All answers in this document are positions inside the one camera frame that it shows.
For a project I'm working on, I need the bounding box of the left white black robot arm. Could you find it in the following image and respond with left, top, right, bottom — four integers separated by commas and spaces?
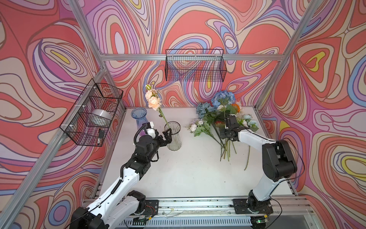
67, 123, 172, 229

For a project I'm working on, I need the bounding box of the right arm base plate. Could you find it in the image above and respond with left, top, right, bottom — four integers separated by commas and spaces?
232, 197, 274, 215

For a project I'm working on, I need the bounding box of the orange flower stem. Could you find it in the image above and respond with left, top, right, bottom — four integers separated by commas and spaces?
231, 102, 241, 113

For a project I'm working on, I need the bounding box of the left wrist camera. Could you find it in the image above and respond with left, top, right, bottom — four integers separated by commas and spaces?
144, 122, 157, 139

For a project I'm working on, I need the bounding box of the black wire basket wall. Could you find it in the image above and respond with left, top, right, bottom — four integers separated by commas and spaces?
60, 79, 123, 147
165, 48, 227, 82

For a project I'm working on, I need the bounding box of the clear ribbed glass vase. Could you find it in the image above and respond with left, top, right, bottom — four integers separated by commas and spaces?
165, 121, 182, 151

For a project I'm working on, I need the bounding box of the blue hydrangea flower stem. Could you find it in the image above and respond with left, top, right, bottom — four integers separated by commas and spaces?
211, 91, 237, 114

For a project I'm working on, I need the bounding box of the teal rose flower stem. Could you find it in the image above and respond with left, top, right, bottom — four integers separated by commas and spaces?
196, 102, 221, 126

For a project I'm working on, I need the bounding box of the red flower stem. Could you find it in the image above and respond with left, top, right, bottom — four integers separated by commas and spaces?
213, 120, 225, 148

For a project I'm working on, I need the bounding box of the white tape roll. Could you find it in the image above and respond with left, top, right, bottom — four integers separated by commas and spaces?
92, 109, 112, 120

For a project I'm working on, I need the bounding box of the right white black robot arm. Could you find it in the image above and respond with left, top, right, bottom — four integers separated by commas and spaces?
220, 115, 297, 213

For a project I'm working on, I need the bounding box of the black wire basket back wall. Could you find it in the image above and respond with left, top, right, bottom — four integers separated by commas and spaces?
165, 48, 227, 82

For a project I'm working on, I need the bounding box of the peach rose flower stem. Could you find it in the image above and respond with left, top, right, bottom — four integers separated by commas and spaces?
145, 85, 171, 129

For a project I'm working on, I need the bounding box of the blue purple glass vase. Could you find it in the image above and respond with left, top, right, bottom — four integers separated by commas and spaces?
131, 107, 148, 130

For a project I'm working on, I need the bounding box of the white green flower bunch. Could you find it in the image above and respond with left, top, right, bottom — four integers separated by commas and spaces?
226, 113, 259, 160

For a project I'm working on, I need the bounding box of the white purple mixed bouquet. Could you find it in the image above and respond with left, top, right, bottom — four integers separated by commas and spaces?
186, 119, 223, 148

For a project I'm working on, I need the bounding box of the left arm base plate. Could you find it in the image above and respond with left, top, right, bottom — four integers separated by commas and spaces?
131, 199, 159, 217

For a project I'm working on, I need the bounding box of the black wire basket left wall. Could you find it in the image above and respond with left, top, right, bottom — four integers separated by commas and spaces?
60, 79, 123, 147

